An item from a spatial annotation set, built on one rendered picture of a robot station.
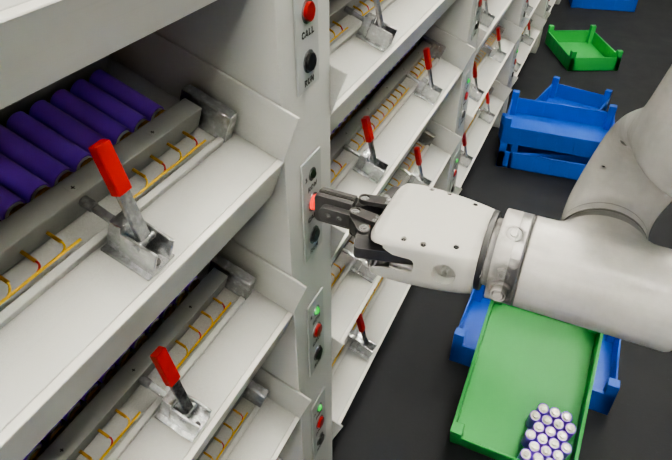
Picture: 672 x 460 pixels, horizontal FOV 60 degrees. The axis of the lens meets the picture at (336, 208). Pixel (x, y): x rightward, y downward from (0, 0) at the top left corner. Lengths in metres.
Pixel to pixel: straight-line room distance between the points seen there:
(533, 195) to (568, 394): 0.71
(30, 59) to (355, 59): 0.45
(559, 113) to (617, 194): 1.38
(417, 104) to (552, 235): 0.55
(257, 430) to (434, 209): 0.37
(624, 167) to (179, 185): 0.37
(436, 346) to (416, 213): 0.73
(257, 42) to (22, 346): 0.27
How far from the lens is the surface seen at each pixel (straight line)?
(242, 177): 0.49
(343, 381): 1.05
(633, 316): 0.52
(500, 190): 1.71
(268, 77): 0.48
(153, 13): 0.37
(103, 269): 0.41
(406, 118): 0.97
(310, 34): 0.51
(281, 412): 0.79
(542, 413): 1.09
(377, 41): 0.73
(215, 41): 0.50
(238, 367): 0.59
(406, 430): 1.13
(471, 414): 1.14
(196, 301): 0.59
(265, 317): 0.63
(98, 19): 0.33
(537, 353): 1.18
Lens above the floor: 0.95
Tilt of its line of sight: 37 degrees down
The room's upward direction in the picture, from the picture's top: straight up
